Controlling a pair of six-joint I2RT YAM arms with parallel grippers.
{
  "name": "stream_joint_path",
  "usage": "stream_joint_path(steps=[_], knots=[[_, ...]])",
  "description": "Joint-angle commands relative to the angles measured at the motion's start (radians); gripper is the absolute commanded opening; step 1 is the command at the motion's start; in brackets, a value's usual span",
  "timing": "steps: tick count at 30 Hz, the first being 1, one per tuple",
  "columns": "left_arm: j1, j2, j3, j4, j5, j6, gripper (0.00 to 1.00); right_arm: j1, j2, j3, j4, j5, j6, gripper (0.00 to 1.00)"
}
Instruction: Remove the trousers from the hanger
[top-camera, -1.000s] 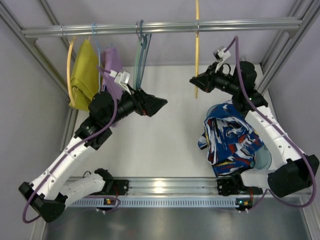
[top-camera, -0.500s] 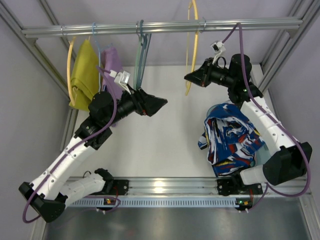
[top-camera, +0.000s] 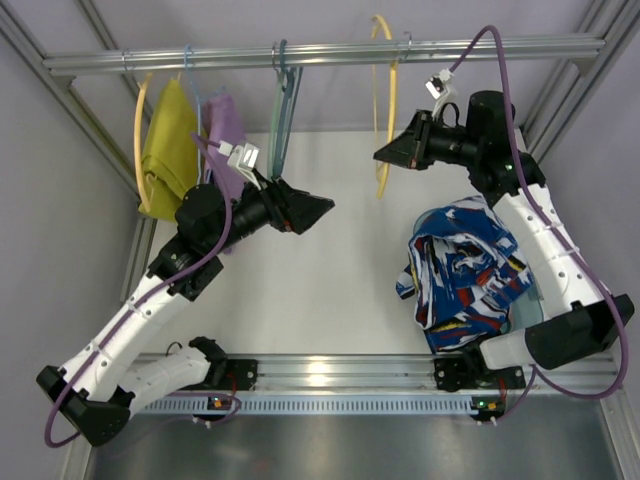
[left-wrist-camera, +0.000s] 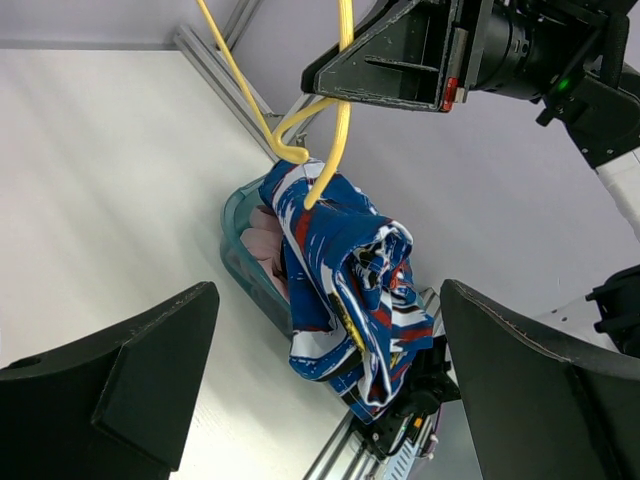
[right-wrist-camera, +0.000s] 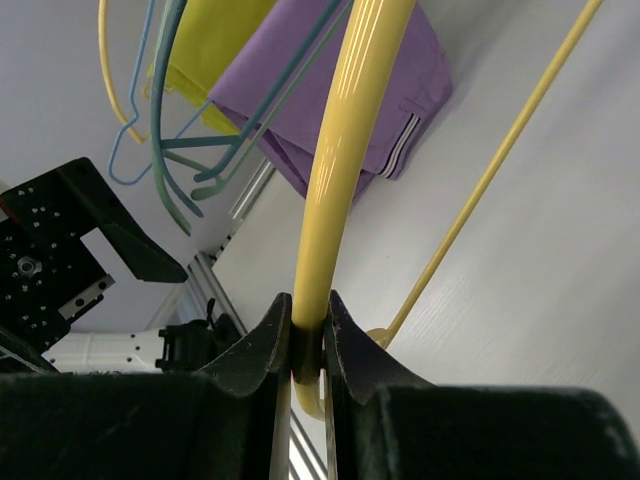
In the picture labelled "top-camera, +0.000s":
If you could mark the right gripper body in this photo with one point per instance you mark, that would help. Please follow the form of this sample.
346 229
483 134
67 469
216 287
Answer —
420 142

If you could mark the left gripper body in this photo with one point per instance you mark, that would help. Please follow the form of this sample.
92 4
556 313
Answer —
278 206

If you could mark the yellow hanger with trousers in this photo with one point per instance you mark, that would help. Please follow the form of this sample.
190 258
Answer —
380 26

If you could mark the blue white patterned trousers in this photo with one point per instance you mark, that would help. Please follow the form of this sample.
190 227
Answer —
450 280

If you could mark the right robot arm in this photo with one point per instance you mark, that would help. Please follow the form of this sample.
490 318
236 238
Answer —
581 316

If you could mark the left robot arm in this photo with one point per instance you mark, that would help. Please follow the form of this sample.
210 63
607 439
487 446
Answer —
98 390

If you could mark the green empty hanger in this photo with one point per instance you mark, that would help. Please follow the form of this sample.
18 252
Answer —
272 125

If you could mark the yellow hanger on left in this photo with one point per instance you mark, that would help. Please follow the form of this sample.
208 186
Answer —
137 147

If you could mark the teal blue empty hanger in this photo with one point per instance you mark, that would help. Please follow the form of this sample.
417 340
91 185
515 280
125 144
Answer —
296 76

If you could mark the light blue hanger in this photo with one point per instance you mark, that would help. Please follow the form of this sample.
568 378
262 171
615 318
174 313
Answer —
201 163

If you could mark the purple garment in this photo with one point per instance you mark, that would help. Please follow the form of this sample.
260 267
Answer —
222 122

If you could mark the mustard yellow garment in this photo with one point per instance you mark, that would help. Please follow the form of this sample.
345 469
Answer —
169 153

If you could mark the teal plastic basket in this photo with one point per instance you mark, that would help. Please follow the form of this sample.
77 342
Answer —
527 310

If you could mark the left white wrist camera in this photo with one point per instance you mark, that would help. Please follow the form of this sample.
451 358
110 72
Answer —
242 159

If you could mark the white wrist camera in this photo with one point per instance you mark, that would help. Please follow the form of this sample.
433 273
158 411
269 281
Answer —
242 159
440 86

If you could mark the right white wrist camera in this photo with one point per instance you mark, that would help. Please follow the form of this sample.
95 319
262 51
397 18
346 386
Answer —
440 86

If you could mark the right aluminium frame post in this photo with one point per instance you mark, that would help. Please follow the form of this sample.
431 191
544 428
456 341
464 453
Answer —
573 82

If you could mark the aluminium frame post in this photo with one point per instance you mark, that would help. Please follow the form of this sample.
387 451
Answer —
573 82
25 44

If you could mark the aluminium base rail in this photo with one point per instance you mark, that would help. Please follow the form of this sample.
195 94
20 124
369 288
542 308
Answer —
398 374

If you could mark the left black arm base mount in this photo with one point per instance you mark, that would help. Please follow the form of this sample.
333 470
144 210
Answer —
231 375

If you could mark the slotted grey cable duct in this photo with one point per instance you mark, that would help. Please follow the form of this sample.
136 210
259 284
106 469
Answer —
299 404

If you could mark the left aluminium frame post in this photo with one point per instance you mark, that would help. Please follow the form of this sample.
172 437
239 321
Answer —
25 44

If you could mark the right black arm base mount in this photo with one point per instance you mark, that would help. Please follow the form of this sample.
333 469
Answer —
459 371

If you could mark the aluminium hanging rail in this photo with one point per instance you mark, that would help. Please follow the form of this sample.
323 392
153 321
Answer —
137 61

